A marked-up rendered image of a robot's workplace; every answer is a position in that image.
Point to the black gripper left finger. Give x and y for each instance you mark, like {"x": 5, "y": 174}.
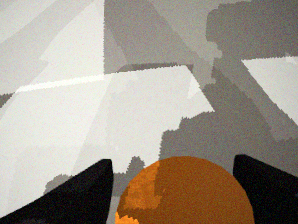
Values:
{"x": 84, "y": 199}

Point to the orange knob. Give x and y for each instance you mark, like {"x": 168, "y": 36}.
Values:
{"x": 184, "y": 190}

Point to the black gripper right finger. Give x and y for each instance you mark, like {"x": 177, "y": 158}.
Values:
{"x": 272, "y": 192}

